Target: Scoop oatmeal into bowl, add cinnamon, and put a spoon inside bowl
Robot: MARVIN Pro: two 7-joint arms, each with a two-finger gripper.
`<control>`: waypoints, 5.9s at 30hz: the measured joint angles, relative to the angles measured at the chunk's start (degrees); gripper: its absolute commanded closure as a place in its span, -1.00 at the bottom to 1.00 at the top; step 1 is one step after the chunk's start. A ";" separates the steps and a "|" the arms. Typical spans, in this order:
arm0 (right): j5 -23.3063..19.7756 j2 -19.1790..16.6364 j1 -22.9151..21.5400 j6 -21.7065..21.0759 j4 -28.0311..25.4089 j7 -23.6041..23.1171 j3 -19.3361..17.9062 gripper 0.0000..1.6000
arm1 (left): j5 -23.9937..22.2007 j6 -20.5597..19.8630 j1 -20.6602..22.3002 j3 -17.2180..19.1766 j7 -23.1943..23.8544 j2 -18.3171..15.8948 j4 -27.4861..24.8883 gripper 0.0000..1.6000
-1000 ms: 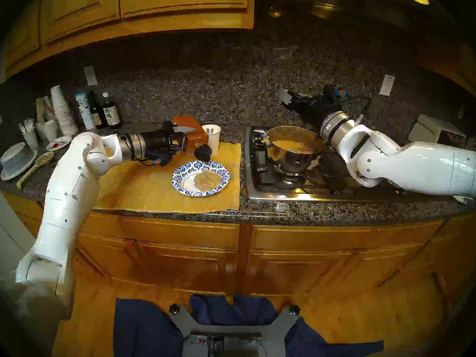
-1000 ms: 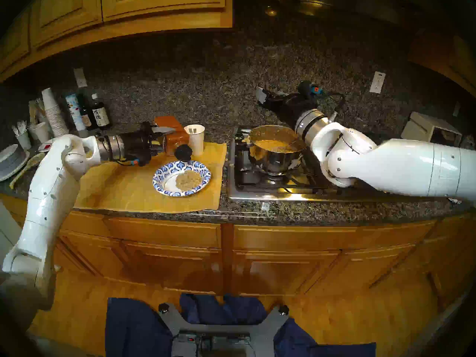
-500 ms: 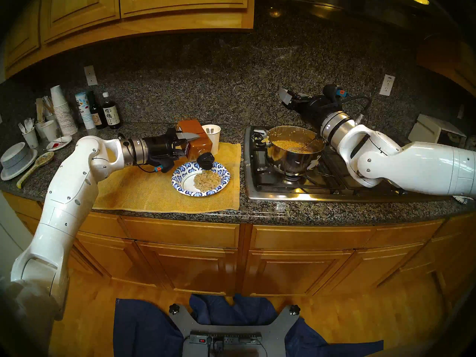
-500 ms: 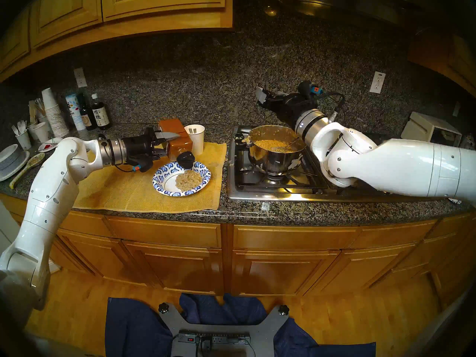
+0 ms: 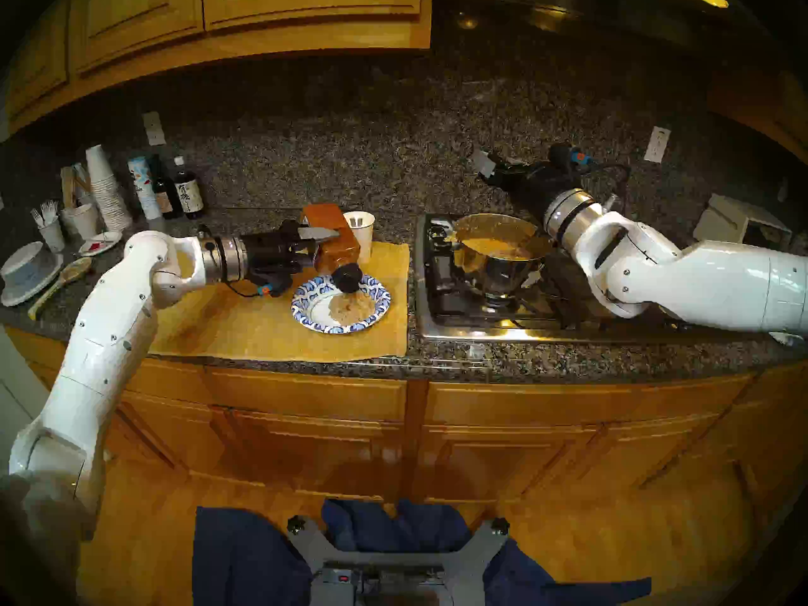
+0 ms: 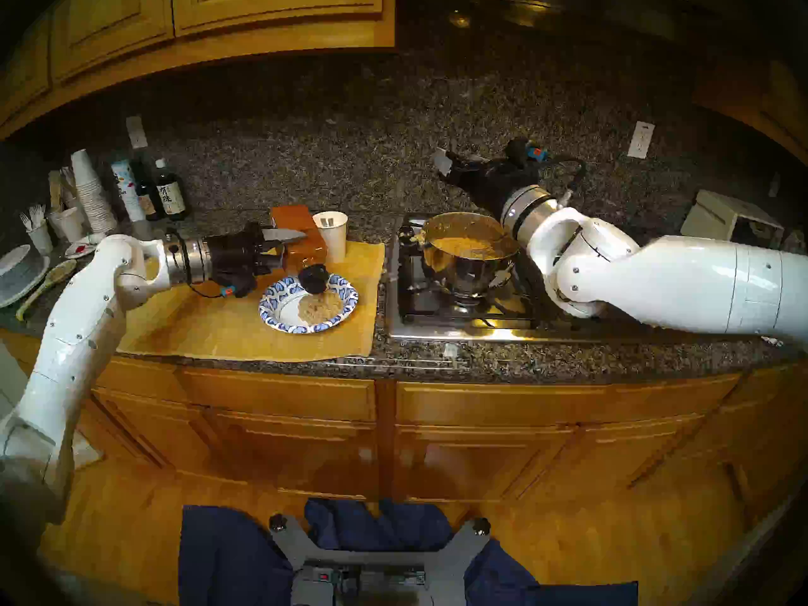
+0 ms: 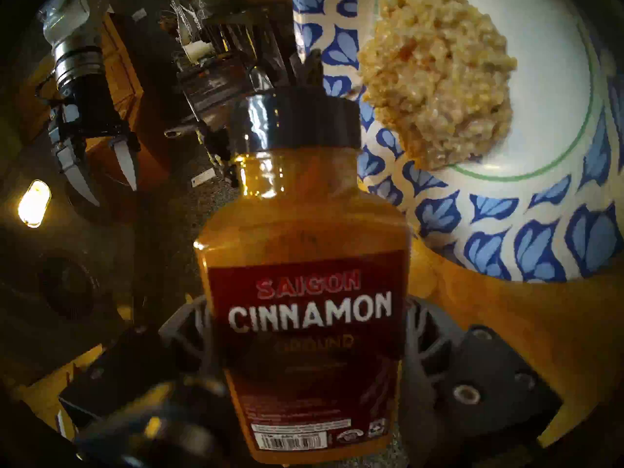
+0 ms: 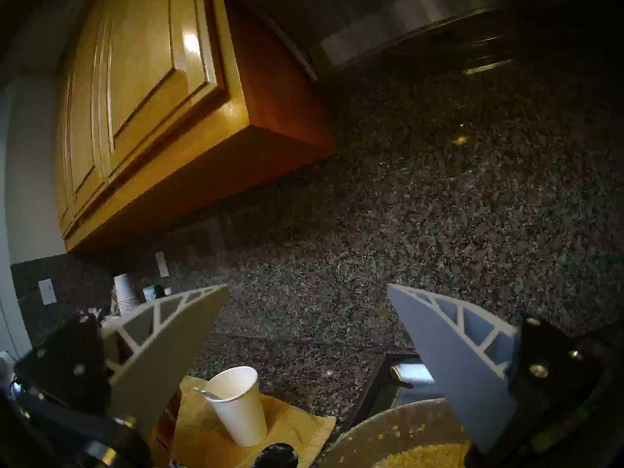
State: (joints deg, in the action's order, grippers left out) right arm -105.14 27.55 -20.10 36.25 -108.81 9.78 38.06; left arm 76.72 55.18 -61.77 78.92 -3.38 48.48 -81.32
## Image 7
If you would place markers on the range hood lamp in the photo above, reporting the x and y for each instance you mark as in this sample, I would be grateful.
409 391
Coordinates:
34 204

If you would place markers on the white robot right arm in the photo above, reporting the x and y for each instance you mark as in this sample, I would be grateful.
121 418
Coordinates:
73 23

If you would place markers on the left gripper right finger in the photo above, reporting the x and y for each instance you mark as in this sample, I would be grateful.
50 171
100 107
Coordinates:
477 374

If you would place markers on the yellow cloth mat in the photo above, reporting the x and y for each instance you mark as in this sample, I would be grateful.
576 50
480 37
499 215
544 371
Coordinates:
512 316

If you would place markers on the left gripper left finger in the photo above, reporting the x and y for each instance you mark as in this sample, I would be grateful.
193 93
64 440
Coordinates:
126 369

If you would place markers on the amber cinnamon bottle black cap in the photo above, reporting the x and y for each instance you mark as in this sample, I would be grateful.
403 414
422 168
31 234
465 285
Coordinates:
302 277

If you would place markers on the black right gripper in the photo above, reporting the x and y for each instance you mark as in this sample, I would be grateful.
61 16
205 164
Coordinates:
87 111

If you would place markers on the blue patterned paper bowl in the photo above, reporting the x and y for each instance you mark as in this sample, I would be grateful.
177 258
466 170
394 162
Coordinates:
536 213

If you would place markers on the small cooked oatmeal portion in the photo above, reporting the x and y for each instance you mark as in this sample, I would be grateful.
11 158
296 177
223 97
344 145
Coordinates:
438 106
429 23

